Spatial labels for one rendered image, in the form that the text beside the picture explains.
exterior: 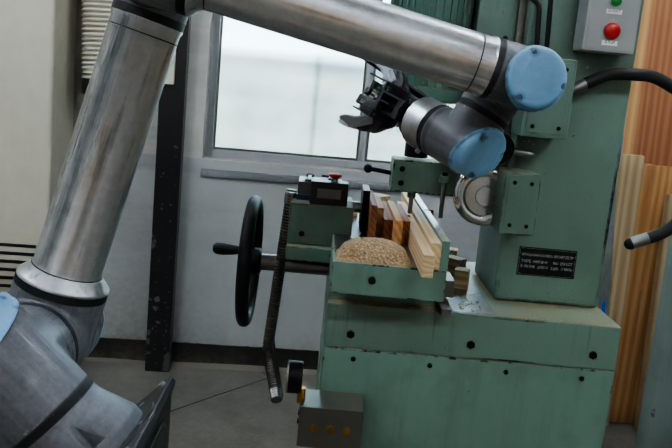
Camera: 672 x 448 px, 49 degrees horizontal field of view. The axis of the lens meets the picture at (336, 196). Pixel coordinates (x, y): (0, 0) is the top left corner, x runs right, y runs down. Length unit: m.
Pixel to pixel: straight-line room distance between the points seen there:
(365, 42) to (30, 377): 0.64
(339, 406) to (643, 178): 1.84
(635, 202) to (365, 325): 1.70
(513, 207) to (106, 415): 0.81
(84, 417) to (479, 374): 0.76
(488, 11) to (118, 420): 1.02
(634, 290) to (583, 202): 1.49
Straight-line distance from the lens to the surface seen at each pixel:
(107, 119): 1.19
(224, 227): 2.99
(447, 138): 1.21
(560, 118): 1.47
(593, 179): 1.59
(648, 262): 3.05
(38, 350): 1.12
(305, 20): 1.04
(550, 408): 1.58
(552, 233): 1.58
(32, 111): 2.76
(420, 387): 1.51
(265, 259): 1.64
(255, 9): 1.05
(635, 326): 3.10
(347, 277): 1.35
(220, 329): 3.11
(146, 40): 1.18
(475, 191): 1.50
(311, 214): 1.56
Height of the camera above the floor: 1.23
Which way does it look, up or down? 9 degrees down
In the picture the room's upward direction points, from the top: 5 degrees clockwise
